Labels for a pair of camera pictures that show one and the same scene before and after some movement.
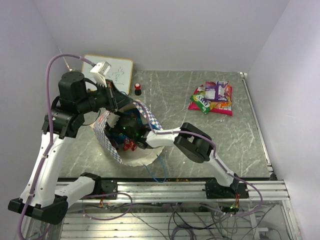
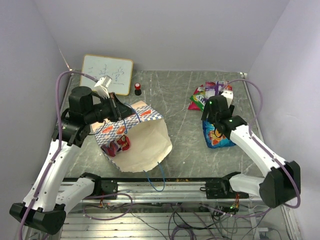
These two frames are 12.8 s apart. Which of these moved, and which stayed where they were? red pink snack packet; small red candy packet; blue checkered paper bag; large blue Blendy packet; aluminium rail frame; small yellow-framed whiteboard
Moved: red pink snack packet; small red candy packet; blue checkered paper bag; large blue Blendy packet
Stayed: small yellow-framed whiteboard; aluminium rail frame
